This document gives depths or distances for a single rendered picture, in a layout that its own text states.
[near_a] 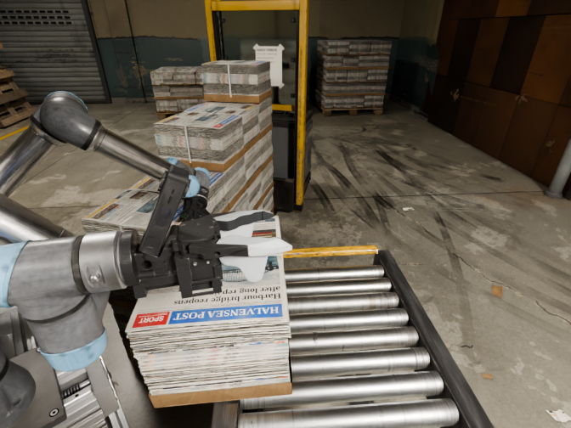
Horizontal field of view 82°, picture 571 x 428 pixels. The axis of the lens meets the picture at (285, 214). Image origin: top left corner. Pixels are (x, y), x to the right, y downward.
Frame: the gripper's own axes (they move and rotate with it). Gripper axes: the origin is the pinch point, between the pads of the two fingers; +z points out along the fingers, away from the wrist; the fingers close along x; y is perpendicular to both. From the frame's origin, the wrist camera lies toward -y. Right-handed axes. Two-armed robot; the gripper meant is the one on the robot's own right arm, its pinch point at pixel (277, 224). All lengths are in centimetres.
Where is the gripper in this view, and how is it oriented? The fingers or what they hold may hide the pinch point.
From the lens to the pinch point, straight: 46.3
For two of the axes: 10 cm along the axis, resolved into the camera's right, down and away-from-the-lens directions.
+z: 9.7, -1.1, 2.1
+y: 0.3, 9.3, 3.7
